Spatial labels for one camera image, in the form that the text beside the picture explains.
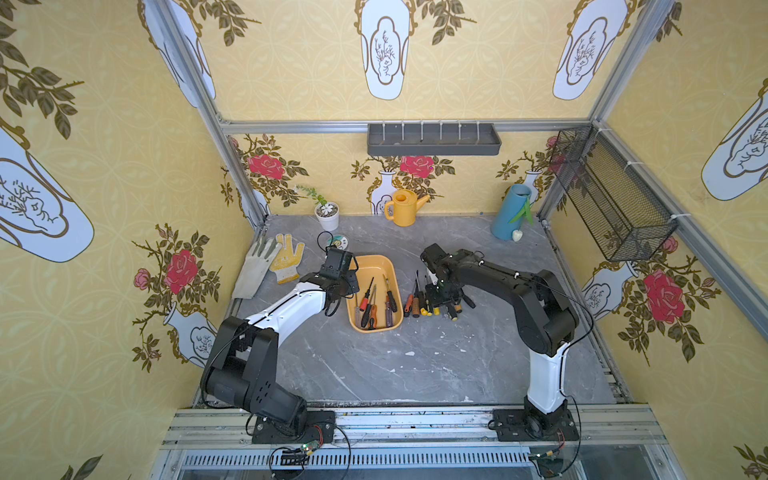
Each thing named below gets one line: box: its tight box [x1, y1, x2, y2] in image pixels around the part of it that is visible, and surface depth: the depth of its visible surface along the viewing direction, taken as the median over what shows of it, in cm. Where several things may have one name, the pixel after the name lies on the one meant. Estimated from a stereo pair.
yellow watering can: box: [384, 189, 431, 227], surface depth 117 cm
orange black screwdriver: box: [403, 279, 416, 318], surface depth 95 cm
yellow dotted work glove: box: [269, 233, 305, 284], surface depth 109 cm
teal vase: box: [491, 183, 532, 241], surface depth 108 cm
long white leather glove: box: [232, 238, 283, 299], surface depth 108 cm
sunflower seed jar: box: [329, 235, 350, 250], surface depth 105 cm
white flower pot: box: [314, 201, 340, 231], surface depth 115 cm
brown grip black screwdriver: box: [412, 270, 421, 318], surface depth 96 cm
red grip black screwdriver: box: [359, 276, 375, 312], surface depth 94 cm
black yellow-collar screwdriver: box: [420, 275, 433, 317], surface depth 88 cm
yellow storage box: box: [346, 254, 404, 334], surface depth 94 cm
